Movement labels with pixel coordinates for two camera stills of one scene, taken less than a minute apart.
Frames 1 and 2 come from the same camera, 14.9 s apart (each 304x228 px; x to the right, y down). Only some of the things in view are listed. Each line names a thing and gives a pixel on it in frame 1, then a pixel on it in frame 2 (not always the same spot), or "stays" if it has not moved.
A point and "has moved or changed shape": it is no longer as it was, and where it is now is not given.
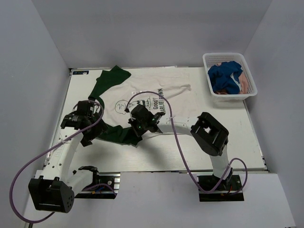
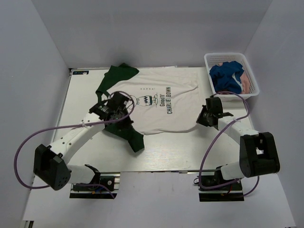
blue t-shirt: [220, 76] stays
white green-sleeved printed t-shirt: [132, 102] has moved or changed shape
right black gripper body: [139, 128] → [204, 117]
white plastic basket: [213, 59] stays
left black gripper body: [94, 132] → [121, 113]
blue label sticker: [80, 72] stays
